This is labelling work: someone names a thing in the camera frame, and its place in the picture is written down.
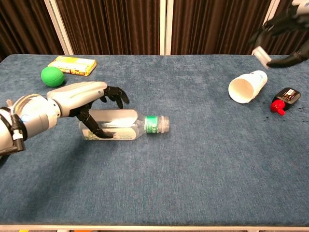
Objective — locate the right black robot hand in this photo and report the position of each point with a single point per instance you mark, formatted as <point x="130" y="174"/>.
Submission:
<point x="285" y="23"/>

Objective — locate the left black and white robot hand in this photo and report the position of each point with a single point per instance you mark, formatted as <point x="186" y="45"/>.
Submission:
<point x="77" y="94"/>

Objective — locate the white ribbed bottle cap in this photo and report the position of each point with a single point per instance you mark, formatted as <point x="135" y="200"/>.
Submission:
<point x="262" y="56"/>

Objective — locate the clear plastic tea bottle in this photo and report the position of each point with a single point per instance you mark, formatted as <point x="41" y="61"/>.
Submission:
<point x="125" y="123"/>

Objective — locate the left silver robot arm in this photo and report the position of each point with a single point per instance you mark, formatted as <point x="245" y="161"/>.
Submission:
<point x="31" y="116"/>

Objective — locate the black pouch with red cap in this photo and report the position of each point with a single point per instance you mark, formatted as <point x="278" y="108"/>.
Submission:
<point x="287" y="95"/>

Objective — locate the dark brown curtain panel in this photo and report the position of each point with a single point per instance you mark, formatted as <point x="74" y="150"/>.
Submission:
<point x="285" y="43"/>
<point x="24" y="24"/>
<point x="108" y="24"/>
<point x="217" y="24"/>

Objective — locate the green rubber ball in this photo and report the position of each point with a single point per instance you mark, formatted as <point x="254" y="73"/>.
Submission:
<point x="52" y="76"/>

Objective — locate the yellow cardboard box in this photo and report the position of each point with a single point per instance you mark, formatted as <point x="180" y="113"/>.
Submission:
<point x="72" y="64"/>

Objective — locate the white paper cup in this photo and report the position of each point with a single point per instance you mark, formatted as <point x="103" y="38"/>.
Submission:
<point x="241" y="90"/>

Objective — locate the blue fabric table cover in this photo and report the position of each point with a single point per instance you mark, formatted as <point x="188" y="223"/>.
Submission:
<point x="169" y="174"/>

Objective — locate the white screen frame post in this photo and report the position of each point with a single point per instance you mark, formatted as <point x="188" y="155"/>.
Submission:
<point x="166" y="26"/>
<point x="59" y="26"/>
<point x="271" y="12"/>

